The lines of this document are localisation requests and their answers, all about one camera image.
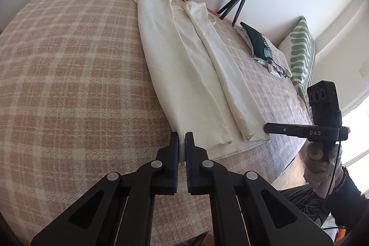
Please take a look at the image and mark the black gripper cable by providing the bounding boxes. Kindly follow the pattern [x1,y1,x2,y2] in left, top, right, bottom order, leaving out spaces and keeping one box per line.
[315,110,351,233]

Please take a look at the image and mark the white folded garment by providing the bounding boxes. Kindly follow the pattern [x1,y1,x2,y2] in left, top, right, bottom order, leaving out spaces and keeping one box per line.
[235,25,293,79]

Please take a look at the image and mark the floral folded garment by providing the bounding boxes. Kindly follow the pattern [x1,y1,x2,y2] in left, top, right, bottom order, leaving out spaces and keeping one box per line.
[254,51,290,78]

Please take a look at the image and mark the person's striped trousers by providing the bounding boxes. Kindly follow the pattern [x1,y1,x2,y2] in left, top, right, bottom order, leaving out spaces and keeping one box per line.
[278,187,332,224]

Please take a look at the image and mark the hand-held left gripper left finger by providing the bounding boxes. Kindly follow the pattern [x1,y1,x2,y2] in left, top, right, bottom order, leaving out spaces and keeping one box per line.
[30,131,185,246]

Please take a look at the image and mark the person's right hand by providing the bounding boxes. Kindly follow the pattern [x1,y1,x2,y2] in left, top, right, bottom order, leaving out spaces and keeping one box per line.
[303,142,344,197]

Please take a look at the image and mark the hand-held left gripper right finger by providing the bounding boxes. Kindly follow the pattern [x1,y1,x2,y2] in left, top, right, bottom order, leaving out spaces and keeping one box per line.
[184,131,338,246]

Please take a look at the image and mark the green patterned white cushion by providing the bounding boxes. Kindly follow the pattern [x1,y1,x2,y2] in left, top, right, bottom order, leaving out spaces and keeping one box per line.
[278,16,317,86]

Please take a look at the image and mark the black ring light tripod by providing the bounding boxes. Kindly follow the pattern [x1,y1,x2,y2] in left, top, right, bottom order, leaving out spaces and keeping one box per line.
[216,0,251,27]

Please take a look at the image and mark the person's right forearm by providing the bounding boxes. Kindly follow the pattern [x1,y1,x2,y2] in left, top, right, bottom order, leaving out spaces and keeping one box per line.
[329,166,369,232]

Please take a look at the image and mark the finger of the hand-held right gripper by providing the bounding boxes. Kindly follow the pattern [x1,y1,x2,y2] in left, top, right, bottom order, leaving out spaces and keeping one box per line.
[264,123,302,137]

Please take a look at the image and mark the pink plaid blanket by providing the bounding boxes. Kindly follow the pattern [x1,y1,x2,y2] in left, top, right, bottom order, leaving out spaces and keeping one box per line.
[0,0,315,246]

